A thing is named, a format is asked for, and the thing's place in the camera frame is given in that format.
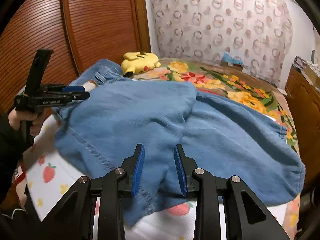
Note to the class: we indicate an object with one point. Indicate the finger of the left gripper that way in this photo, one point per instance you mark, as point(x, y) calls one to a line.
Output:
point(71, 95)
point(63, 88)

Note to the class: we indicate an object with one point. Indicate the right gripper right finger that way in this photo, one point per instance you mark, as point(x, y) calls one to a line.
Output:
point(246, 216)

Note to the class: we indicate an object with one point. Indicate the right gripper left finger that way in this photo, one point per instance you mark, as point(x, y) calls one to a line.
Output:
point(91, 208)

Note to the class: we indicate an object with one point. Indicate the blue denim jeans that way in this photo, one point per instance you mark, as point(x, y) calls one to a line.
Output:
point(224, 137)

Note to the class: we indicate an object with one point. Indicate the person's left hand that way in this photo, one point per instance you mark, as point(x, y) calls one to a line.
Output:
point(16, 117)

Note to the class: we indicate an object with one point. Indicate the white floral bed sheet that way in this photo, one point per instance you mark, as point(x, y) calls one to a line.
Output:
point(49, 176)

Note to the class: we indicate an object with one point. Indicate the yellow Pikachu plush toy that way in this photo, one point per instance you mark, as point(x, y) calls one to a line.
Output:
point(139, 62)

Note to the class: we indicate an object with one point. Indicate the brown louvered wooden wardrobe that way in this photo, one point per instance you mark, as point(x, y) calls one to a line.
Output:
point(80, 32)

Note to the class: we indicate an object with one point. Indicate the brown floral blanket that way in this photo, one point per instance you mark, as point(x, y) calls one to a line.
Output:
point(229, 83)

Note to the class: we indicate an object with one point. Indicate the brown wooden sideboard cabinet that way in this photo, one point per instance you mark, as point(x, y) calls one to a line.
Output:
point(303, 103)

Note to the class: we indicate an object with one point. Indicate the cardboard box with blue item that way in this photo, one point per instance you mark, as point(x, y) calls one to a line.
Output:
point(234, 62)

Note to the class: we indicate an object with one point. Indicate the cardboard box on sideboard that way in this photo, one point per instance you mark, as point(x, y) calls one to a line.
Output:
point(309, 70)

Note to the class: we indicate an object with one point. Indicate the pink circle patterned curtain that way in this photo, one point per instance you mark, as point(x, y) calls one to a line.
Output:
point(259, 32)

